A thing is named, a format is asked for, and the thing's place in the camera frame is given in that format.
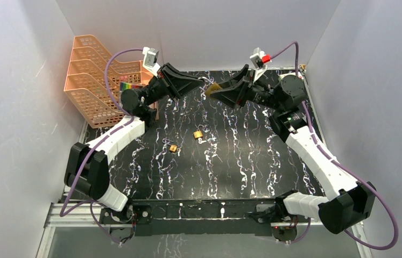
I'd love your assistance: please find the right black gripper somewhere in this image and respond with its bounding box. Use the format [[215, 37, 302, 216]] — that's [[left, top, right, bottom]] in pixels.
[[209, 64, 284, 112]]

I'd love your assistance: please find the large brass padlock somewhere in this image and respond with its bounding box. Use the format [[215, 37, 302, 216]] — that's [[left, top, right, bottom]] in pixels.
[[199, 77, 222, 97]]

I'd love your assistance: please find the medium brass padlock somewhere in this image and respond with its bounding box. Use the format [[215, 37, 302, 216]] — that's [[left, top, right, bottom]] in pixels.
[[193, 124, 206, 144]]

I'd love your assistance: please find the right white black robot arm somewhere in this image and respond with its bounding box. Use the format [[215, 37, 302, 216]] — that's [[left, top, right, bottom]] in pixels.
[[206, 65, 375, 234]]

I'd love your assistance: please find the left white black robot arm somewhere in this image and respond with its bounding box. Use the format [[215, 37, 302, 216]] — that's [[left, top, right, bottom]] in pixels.
[[60, 63, 208, 224]]

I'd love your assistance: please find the white green box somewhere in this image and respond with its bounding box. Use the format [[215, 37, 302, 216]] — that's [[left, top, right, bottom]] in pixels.
[[279, 72, 304, 80]]

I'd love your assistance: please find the set of coloured markers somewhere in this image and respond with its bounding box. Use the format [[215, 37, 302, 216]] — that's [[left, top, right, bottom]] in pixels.
[[119, 81, 144, 93]]

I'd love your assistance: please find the small brass padlock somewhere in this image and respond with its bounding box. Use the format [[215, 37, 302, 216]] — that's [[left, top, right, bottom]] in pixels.
[[162, 139, 180, 153]]

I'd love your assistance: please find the orange plastic file organizer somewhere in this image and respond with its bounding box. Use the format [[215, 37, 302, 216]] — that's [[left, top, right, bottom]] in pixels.
[[64, 35, 153, 128]]

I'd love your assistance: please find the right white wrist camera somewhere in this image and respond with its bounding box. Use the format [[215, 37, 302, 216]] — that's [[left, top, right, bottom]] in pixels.
[[250, 47, 271, 83]]

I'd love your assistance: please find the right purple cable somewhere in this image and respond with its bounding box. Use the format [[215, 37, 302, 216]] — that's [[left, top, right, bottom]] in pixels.
[[270, 41, 400, 251]]

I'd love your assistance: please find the black aluminium base frame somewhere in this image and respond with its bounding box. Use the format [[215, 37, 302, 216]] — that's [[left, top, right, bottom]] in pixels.
[[44, 193, 364, 246]]

